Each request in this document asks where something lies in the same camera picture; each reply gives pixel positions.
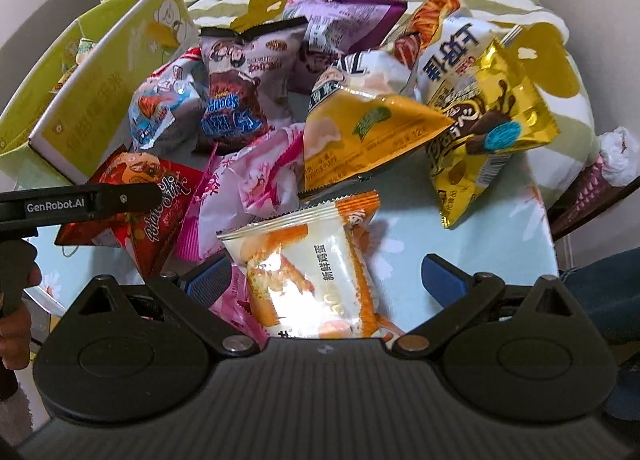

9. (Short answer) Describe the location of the brown cone-shaped toy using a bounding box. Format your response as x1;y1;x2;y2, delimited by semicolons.
549;126;637;242

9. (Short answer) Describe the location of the white packet with blue print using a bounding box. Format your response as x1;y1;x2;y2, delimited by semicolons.
414;14;524;108

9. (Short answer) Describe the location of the pink white snack packet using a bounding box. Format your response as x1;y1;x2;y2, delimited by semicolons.
174;122;307;341

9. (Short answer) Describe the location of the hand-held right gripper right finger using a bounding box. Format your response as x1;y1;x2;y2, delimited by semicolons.
390;254;583;358

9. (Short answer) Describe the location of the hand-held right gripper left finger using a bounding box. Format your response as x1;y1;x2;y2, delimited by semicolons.
62;260;256;358

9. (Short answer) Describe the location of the red chips packet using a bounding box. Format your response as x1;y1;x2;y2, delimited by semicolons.
54;151;206;279

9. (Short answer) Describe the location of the small pale green packet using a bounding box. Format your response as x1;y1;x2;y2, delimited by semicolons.
49;36;102;91

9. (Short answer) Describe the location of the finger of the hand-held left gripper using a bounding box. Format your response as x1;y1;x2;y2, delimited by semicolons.
87;182;165;227

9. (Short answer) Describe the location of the blue white shrimp cracker packet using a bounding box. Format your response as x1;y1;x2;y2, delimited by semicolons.
128;46;207;151

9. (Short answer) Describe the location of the purple snack packet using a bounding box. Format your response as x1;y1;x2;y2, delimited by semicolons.
281;0;409;96

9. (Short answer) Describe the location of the orange bread snack packet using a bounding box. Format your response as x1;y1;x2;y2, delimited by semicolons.
384;0;474;71

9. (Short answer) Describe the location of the person's left hand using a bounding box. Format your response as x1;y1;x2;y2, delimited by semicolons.
0;266;43;402

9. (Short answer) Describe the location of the yellow white snack packet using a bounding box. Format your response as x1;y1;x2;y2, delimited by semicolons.
301;50;457;191

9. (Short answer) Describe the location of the orange white cake packet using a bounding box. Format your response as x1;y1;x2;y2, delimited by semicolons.
216;191;382;341

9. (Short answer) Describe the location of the green yellow cardboard box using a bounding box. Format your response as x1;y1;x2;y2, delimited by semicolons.
0;0;202;191

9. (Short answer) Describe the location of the person's leg in jeans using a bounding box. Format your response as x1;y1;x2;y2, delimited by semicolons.
559;246;640;347

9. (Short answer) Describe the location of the lavender packet with black top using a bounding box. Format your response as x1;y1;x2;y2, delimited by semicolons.
196;16;309;157

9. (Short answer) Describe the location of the gold chocolate snack packet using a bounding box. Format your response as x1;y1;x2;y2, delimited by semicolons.
424;37;559;231

